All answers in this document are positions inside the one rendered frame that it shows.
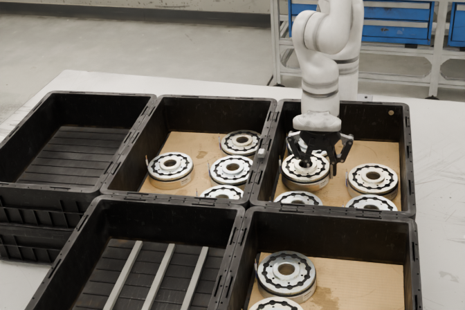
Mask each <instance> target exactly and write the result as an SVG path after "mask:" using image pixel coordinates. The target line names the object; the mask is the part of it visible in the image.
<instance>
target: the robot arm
mask: <svg viewBox="0 0 465 310"><path fill-rule="evenodd" d="M363 20H364V5H363V0H318V5H317V8H316V11H312V10H305V11H303V12H301V13H300V14H299V15H298V16H297V17H296V18H295V21H294V22H293V27H292V40H293V45H294V49H295V52H296V55H297V57H298V61H299V64H300V68H301V70H302V98H301V111H302V115H299V116H296V117H295V118H294V119H293V128H294V129H298V130H300V131H298V132H295V133H294V132H293V131H290V132H289V135H288V138H287V140H288V142H289V145H290V148H291V150H292V152H293V155H294V157H295V159H296V160H301V161H303V162H304V168H308V167H311V155H312V151H313V150H315V151H316V150H322V151H326V152H327V156H328V157H329V160H330V164H329V178H331V179H333V177H334V176H336V173H337V163H344V162H345V160H346V158H347V156H348V153H349V151H350V149H351V148H352V145H353V142H354V136H353V135H352V134H349V135H348V136H347V135H344V134H342V133H341V119H339V110H340V100H351V101H357V90H358V63H359V52H360V49H361V38H362V31H363ZM299 137H301V139H302V140H303V141H304V142H305V143H306V145H307V150H306V152H305V153H304V152H302V150H301V148H300V145H299V143H298V141H299ZM340 139H341V140H342V145H343V148H342V150H341V153H340V154H336V150H335V144H336V143H337V142H338V141H339V140H340Z"/></svg>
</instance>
